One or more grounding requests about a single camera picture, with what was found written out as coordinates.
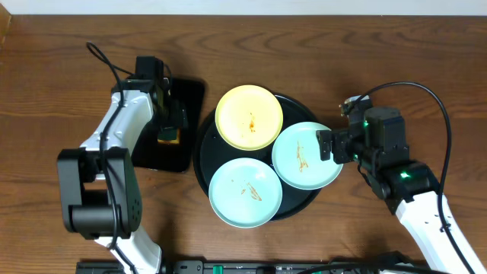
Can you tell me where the black round tray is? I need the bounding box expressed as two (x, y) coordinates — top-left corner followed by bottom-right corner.
(193, 94), (320, 221)

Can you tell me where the yellow plate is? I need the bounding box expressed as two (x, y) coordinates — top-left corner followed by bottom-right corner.
(215, 84), (283, 151)

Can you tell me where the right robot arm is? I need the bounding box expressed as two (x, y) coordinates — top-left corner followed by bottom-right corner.
(316, 107), (486, 273)

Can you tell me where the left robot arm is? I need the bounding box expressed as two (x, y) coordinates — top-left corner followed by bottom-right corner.
(57, 73), (205, 273)

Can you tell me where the black rectangular tray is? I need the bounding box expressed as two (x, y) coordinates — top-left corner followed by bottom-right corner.
(132, 78), (205, 172)

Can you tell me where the green and yellow sponge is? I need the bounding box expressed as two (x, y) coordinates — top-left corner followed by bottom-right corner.
(158, 128), (180, 145)

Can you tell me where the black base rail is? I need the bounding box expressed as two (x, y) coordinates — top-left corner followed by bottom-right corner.
(75, 259), (431, 274)

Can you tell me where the light blue plate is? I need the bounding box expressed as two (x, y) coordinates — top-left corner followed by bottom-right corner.
(208, 158), (283, 228)
(272, 122), (342, 190)

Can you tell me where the light blue plate front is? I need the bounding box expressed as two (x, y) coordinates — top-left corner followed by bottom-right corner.
(208, 158), (283, 228)

